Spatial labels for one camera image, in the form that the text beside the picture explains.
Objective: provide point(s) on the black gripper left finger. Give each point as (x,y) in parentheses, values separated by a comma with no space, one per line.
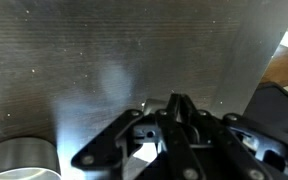
(174,146)

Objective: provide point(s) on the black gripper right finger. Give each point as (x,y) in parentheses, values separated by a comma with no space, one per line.
(240,143)

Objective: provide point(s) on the half cup steel measuring cup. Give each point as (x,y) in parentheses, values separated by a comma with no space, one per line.
(20,153)

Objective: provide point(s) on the black upholstered chair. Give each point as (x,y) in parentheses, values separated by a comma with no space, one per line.
(277,106)

